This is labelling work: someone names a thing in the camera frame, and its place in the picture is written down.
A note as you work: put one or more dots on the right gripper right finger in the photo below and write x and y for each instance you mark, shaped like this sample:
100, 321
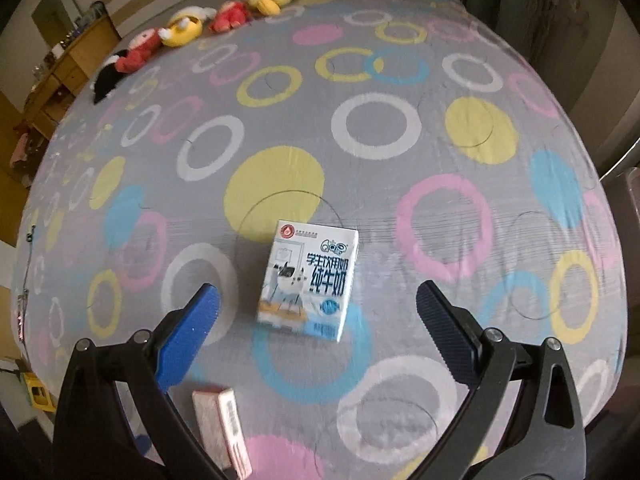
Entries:
544, 437

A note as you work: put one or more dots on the red white plush toy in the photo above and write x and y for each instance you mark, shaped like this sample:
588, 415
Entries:
139, 51

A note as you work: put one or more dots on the blue white milk carton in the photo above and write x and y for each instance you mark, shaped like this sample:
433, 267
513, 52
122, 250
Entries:
308, 279

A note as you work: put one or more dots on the black plush toy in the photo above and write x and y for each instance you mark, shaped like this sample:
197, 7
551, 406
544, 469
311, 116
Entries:
113, 70

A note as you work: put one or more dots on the wooden cabinet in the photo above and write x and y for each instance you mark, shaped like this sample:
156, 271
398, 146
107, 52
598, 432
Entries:
60, 84

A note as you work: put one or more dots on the yellow round plush toy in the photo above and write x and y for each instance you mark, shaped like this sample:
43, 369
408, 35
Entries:
185, 26

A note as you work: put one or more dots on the grey circle-patterned bed sheet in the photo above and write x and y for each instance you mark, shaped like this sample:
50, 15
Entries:
408, 121

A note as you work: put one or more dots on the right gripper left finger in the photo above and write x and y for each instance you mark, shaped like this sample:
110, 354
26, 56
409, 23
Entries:
92, 436

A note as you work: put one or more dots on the small red plush toy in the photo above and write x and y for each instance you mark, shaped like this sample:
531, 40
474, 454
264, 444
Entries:
231, 15

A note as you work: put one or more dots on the red white medicine box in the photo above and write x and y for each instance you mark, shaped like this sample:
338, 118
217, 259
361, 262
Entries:
221, 432

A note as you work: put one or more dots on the grey plastic bin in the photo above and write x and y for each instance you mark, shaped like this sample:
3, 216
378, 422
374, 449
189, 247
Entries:
622, 192

